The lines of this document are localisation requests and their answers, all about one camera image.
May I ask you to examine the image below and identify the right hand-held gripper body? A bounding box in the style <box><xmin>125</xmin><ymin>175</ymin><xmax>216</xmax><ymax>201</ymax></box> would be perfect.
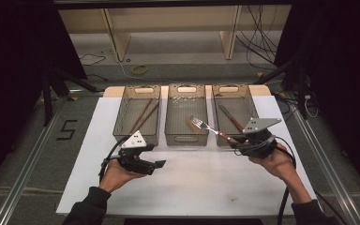
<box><xmin>234</xmin><ymin>117</ymin><xmax>283</xmax><ymax>159</ymax></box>

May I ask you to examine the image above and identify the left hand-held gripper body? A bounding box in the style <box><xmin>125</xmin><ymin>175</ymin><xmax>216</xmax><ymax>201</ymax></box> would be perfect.
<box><xmin>116</xmin><ymin>130</ymin><xmax>158</xmax><ymax>176</ymax></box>

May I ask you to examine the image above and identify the wooden-handled knife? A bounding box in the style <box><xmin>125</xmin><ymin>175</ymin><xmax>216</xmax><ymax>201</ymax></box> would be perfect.
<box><xmin>217</xmin><ymin>102</ymin><xmax>246</xmax><ymax>134</ymax></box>

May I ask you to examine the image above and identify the brown wooden chopstick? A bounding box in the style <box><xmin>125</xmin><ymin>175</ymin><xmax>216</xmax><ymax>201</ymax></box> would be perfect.
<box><xmin>128</xmin><ymin>97</ymin><xmax>154</xmax><ymax>135</ymax></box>
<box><xmin>133</xmin><ymin>102</ymin><xmax>160</xmax><ymax>135</ymax></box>

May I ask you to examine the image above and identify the wooden-handled fork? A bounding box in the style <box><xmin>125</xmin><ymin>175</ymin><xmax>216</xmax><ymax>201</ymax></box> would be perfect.
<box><xmin>189</xmin><ymin>115</ymin><xmax>244</xmax><ymax>145</ymax></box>

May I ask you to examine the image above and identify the smoky transparent plastic bin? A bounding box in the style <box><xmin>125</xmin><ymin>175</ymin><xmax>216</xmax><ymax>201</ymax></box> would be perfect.
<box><xmin>211</xmin><ymin>83</ymin><xmax>264</xmax><ymax>147</ymax></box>
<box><xmin>112</xmin><ymin>84</ymin><xmax>162</xmax><ymax>147</ymax></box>
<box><xmin>164</xmin><ymin>83</ymin><xmax>210</xmax><ymax>147</ymax></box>

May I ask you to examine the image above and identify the person's left hand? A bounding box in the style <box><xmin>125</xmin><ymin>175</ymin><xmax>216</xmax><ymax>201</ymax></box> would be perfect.
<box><xmin>97</xmin><ymin>157</ymin><xmax>147</xmax><ymax>194</ymax></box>

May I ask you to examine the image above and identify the person's right hand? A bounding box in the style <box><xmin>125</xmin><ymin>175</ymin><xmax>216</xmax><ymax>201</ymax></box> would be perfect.
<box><xmin>247</xmin><ymin>142</ymin><xmax>298</xmax><ymax>183</ymax></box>

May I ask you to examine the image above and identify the black metal stand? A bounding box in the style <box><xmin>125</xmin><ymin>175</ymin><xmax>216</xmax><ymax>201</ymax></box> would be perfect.
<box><xmin>41</xmin><ymin>67</ymin><xmax>105</xmax><ymax>128</ymax></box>
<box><xmin>252</xmin><ymin>56</ymin><xmax>309</xmax><ymax>120</ymax></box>

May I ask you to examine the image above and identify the yellow tape roll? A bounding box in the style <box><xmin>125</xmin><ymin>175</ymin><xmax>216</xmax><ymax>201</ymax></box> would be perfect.
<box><xmin>130</xmin><ymin>64</ymin><xmax>149</xmax><ymax>76</ymax></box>

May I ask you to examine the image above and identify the dark curtain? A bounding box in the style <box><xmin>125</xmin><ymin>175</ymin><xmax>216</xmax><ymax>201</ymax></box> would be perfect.
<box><xmin>0</xmin><ymin>0</ymin><xmax>87</xmax><ymax>196</ymax></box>
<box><xmin>274</xmin><ymin>0</ymin><xmax>360</xmax><ymax>190</ymax></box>

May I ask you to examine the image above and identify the light wooden shelf unit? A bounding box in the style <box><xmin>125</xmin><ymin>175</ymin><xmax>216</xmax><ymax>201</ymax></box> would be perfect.
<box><xmin>57</xmin><ymin>4</ymin><xmax>293</xmax><ymax>62</ymax></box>

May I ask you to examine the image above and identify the left hand-held gripper cable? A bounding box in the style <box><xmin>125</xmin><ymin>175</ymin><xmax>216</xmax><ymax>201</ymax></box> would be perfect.
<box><xmin>97</xmin><ymin>136</ymin><xmax>129</xmax><ymax>185</ymax></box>

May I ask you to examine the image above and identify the hand-held gripper cable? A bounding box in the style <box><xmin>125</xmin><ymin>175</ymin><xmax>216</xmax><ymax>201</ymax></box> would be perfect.
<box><xmin>274</xmin><ymin>135</ymin><xmax>298</xmax><ymax>225</ymax></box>
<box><xmin>97</xmin><ymin>136</ymin><xmax>129</xmax><ymax>185</ymax></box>

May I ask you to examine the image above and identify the white cable with plug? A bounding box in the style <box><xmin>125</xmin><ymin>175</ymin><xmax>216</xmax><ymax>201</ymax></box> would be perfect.
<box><xmin>304</xmin><ymin>94</ymin><xmax>321</xmax><ymax>120</ymax></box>

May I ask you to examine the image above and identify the right hand-held gripper cable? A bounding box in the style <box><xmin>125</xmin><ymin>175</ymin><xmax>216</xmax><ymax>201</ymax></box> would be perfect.
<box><xmin>274</xmin><ymin>135</ymin><xmax>298</xmax><ymax>225</ymax></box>

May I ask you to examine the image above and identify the aluminium floor rail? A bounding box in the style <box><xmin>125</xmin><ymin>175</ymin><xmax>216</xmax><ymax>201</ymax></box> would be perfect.
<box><xmin>0</xmin><ymin>89</ymin><xmax>106</xmax><ymax>225</ymax></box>
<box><xmin>289</xmin><ymin>93</ymin><xmax>360</xmax><ymax>225</ymax></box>

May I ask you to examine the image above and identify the white floor cable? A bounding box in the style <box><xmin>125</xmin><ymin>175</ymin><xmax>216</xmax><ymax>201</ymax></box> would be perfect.
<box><xmin>115</xmin><ymin>57</ymin><xmax>170</xmax><ymax>83</ymax></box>

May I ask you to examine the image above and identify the thin black floor cable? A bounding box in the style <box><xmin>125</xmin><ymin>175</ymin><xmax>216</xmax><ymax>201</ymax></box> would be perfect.
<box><xmin>312</xmin><ymin>187</ymin><xmax>349</xmax><ymax>225</ymax></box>

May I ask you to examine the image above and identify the bundle of black cables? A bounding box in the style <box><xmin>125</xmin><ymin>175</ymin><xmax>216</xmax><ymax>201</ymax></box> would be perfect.
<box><xmin>235</xmin><ymin>4</ymin><xmax>279</xmax><ymax>72</ymax></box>

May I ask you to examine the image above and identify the black looped floor cable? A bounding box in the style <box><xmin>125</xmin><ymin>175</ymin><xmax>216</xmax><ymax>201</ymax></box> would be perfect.
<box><xmin>78</xmin><ymin>52</ymin><xmax>107</xmax><ymax>68</ymax></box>

